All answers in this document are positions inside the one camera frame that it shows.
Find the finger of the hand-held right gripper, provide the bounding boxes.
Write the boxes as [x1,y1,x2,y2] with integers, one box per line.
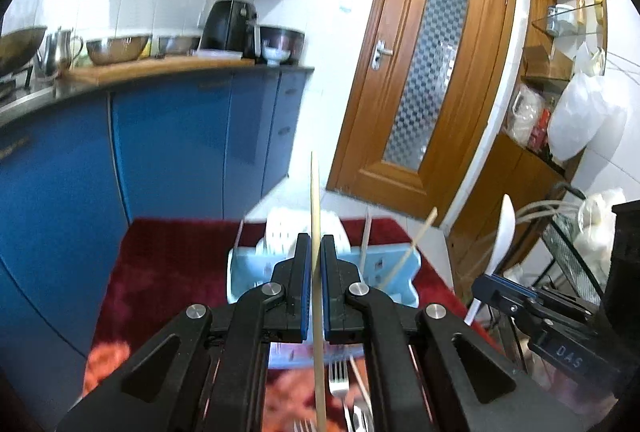
[472,274,597,339]

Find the white jar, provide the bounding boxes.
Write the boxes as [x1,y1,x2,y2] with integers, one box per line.
[545,3,576,36]

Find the clear plastic bag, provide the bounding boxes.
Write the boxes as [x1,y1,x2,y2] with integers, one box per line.
[504,84,547,149]

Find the steel kettle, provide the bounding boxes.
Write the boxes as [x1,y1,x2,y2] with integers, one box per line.
[34,27,85,78]

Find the white bowl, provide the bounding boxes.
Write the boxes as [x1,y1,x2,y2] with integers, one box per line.
[262,46,291,66]

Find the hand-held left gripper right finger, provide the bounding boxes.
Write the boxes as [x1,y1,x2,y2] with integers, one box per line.
[321,235,586,432]

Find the steel colander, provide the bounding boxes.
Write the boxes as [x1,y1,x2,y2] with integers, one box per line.
[85,33,154,66]

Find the light blue utensil holder box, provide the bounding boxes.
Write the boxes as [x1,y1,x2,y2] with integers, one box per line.
[227,206,422,369]

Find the wooden door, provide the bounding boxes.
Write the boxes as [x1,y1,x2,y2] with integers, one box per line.
[327,0,519,229]

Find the black air fryer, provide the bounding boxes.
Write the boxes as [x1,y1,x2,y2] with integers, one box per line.
[199,0,259,58]

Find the black wire rack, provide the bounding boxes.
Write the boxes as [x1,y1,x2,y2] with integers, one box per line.
[500,181,617,363]

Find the white plastic bag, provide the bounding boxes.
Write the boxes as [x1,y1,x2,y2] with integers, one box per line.
[547,41,632,164]

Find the red packet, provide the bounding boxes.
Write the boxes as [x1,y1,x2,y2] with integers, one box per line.
[529,109,551,154]

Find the gas stove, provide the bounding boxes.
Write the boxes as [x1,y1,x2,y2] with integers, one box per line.
[0,67,37,100]

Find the wooden shelf unit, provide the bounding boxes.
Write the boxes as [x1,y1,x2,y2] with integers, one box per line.
[447,0,609,294]

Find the dark wok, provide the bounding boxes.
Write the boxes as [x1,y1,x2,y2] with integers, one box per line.
[0,26,49,79]

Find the wooden chopstick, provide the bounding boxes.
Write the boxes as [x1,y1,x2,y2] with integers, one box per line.
[309,151,329,432]
[384,207,439,289]

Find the cardboard box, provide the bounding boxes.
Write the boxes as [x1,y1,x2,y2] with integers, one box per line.
[522,44,574,81]

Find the red floral plush table cloth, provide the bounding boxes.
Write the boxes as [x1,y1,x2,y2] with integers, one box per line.
[82,217,503,432]

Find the white hoses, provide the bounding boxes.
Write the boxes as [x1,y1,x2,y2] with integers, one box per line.
[452,199,587,294]

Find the dark rice cooker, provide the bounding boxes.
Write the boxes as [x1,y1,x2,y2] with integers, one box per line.
[259,25,306,66]

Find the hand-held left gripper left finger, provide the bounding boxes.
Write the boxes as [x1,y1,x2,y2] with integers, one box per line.
[55,233,313,432]

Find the white spoon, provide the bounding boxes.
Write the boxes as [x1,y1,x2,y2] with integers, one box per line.
[464,194,516,326]

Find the white bags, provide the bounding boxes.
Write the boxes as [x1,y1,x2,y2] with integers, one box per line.
[574,186,627,274]

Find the steel pan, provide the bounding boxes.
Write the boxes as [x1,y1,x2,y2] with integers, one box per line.
[157,34,204,56]

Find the steel door handle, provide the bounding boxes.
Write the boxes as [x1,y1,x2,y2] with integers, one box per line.
[372,39,396,72]

